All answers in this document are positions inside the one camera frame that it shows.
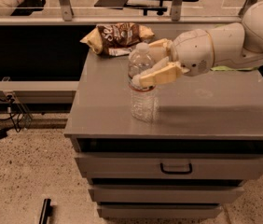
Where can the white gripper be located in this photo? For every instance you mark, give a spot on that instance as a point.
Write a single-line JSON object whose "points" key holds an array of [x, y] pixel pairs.
{"points": [[192, 51]]}

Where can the clear plastic water bottle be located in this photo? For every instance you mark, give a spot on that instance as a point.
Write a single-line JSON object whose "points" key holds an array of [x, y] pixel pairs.
{"points": [[143, 99]]}

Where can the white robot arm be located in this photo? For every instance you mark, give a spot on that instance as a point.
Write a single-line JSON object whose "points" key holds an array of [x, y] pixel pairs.
{"points": [[237, 45]]}

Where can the brown yellow chip bag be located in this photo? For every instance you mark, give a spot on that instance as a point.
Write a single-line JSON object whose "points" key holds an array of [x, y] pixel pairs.
{"points": [[116, 39]]}

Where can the green snack bag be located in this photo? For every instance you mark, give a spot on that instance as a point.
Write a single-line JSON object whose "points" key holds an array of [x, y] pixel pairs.
{"points": [[225, 68]]}

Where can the grey drawer cabinet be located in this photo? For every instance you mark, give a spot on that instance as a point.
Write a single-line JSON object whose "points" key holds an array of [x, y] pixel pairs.
{"points": [[219, 113]]}

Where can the top grey drawer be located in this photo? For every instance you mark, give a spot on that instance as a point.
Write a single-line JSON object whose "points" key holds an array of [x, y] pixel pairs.
{"points": [[146, 166]]}

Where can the grey drawer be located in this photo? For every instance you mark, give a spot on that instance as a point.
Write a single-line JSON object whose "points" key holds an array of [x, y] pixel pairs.
{"points": [[158, 211], [164, 194], [146, 166]]}

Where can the middle grey drawer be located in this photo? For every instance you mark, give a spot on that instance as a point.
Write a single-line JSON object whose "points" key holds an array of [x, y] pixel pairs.
{"points": [[164, 194]]}

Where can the bottom grey drawer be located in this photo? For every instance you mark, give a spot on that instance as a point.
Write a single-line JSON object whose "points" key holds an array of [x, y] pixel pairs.
{"points": [[158, 211]]}

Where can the black drawer handle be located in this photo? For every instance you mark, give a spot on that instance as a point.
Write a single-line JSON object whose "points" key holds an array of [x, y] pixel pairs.
{"points": [[185, 169]]}

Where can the metal railing frame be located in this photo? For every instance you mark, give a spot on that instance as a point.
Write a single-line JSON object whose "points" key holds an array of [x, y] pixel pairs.
{"points": [[84, 11]]}

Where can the black floor bracket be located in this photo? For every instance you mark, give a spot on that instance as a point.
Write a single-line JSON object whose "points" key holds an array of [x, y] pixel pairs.
{"points": [[45, 212]]}

